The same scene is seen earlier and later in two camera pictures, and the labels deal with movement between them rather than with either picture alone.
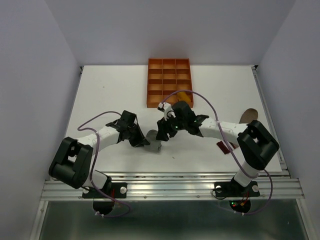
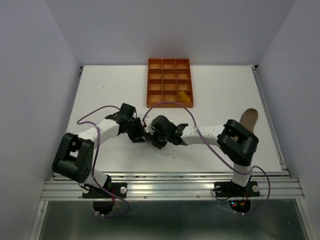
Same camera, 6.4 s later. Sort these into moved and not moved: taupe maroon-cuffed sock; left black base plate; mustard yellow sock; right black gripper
Moved: right black gripper
Not moved: taupe maroon-cuffed sock; left black base plate; mustard yellow sock
